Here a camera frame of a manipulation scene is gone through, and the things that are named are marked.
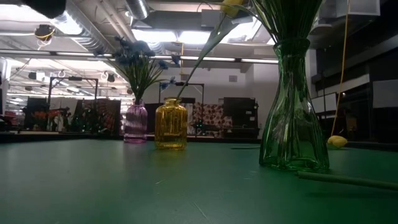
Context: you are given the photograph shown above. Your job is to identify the dark cabinet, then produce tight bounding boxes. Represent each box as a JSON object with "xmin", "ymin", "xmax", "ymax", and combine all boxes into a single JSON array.
[{"xmin": 222, "ymin": 96, "xmax": 259, "ymax": 139}]

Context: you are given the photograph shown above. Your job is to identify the yellow ribbed glass vase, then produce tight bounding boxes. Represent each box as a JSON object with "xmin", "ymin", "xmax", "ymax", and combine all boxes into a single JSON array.
[{"xmin": 154, "ymin": 96, "xmax": 188, "ymax": 151}]

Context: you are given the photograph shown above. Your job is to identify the red artificial flowers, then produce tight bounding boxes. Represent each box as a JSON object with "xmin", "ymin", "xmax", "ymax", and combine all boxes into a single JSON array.
[{"xmin": 32, "ymin": 108, "xmax": 63, "ymax": 122}]

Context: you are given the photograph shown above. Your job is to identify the green table mat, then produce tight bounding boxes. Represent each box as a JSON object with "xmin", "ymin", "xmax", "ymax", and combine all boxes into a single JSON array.
[{"xmin": 0, "ymin": 138, "xmax": 398, "ymax": 224}]

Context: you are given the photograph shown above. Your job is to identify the green stem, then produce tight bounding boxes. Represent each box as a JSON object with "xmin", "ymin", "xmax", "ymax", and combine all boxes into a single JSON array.
[{"xmin": 297, "ymin": 170, "xmax": 398, "ymax": 192}]

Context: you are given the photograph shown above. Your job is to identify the long ceiling light bar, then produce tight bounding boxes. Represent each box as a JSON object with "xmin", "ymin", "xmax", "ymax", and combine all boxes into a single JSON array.
[{"xmin": 0, "ymin": 49, "xmax": 279, "ymax": 65}]

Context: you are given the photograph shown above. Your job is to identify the dark red patterned tapestry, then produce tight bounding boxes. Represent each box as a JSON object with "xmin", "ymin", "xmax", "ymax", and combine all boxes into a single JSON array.
[{"xmin": 81, "ymin": 98, "xmax": 122, "ymax": 135}]

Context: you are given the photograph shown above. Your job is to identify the tall green glass vase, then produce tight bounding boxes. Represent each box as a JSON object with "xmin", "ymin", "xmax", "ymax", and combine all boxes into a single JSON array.
[{"xmin": 259, "ymin": 39, "xmax": 330, "ymax": 172}]

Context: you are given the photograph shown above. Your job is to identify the black cable reel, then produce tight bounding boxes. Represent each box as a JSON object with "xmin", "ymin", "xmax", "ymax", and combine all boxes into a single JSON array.
[{"xmin": 33, "ymin": 24, "xmax": 57, "ymax": 42}]

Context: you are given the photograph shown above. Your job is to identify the purple ribbed glass vase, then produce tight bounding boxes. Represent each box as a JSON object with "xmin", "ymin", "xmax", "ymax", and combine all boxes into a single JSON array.
[{"xmin": 123, "ymin": 98, "xmax": 149, "ymax": 144}]

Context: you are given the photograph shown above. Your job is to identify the floral patterned cloth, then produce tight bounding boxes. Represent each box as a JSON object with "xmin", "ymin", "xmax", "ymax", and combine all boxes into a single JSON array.
[{"xmin": 186, "ymin": 102, "xmax": 233, "ymax": 138}]

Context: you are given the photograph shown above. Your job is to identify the black monitor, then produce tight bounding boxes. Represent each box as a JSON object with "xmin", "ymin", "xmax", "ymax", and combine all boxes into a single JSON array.
[{"xmin": 24, "ymin": 96, "xmax": 49, "ymax": 131}]

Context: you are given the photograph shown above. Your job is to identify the silver ventilation duct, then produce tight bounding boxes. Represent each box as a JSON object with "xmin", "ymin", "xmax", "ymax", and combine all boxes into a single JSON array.
[{"xmin": 26, "ymin": 0, "xmax": 153, "ymax": 85}]

